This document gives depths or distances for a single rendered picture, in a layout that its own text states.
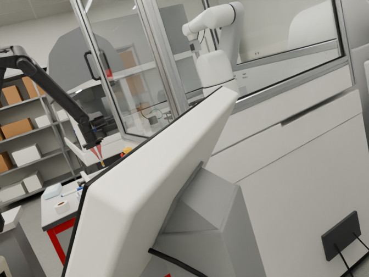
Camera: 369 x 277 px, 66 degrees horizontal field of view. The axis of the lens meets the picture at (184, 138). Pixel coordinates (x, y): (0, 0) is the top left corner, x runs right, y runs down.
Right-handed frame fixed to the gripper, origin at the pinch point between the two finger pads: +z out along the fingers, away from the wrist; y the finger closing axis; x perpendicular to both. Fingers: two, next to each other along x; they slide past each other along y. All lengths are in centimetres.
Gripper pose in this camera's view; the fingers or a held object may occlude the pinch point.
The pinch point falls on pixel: (100, 158)
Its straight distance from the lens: 149.9
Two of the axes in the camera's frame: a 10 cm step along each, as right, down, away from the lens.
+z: 3.7, 9.0, 2.2
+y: 8.3, -4.3, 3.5
